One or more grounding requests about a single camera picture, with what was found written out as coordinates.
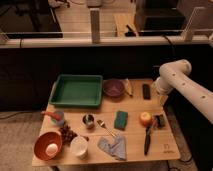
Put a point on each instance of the black handled knife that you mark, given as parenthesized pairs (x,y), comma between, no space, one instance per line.
(148,137)

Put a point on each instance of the small metal cup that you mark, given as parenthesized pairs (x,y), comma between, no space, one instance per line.
(88,120)

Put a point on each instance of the small dark toy block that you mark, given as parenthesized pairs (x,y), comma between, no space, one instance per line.
(159,121)

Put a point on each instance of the blue cloth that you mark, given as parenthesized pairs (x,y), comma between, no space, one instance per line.
(117,149)

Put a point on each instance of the bunch of dark grapes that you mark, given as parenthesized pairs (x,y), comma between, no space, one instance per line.
(67,134)

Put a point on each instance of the orange bowl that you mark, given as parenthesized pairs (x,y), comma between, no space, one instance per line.
(43,141)

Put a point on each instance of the orange carrot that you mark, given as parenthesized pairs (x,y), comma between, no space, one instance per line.
(52,115)

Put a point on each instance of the black monitor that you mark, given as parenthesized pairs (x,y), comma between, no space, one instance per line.
(28,19)

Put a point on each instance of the orange apple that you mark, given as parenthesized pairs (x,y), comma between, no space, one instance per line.
(145,119)

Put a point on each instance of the black box on desk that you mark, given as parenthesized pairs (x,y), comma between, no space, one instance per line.
(158,17)

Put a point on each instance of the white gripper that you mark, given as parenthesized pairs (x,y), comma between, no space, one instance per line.
(162,98)

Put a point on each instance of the white divider post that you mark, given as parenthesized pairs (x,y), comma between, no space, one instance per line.
(95,25)

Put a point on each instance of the green sponge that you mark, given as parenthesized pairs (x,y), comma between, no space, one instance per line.
(120,121)

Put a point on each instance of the purple bowl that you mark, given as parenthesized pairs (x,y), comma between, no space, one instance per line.
(113,88)

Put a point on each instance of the green plastic tray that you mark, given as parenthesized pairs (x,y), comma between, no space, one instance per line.
(81,91)

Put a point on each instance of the white slanted bracket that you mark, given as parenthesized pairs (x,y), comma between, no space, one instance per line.
(192,23)

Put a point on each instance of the metal fork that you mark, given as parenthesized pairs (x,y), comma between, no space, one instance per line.
(103,125)

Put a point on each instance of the blue cup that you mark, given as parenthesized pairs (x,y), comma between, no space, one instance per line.
(61,120)

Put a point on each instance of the white cup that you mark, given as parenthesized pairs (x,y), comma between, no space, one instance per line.
(79,147)

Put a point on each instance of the white egg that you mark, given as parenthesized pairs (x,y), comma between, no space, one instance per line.
(51,149)

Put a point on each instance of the black eraser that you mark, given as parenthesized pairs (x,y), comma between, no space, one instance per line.
(146,91)

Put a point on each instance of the black tool on desk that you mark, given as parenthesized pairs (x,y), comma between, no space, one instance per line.
(130,32)

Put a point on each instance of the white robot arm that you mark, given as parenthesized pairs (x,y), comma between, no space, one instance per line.
(174,75)

